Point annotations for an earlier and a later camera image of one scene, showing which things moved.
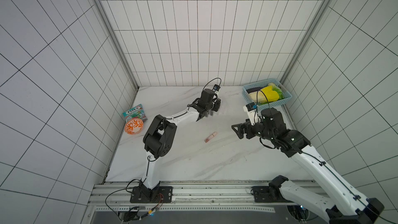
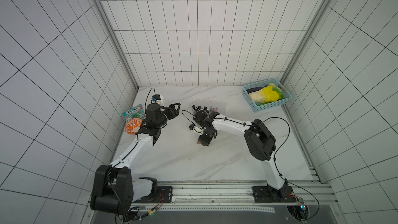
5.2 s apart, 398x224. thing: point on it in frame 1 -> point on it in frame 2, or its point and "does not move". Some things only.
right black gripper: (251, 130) -> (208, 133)
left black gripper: (217, 103) -> (173, 113)
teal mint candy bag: (136, 112) does not move
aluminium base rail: (232, 196) does not move
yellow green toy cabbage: (267, 95) does not move
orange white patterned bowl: (133, 126) does not move
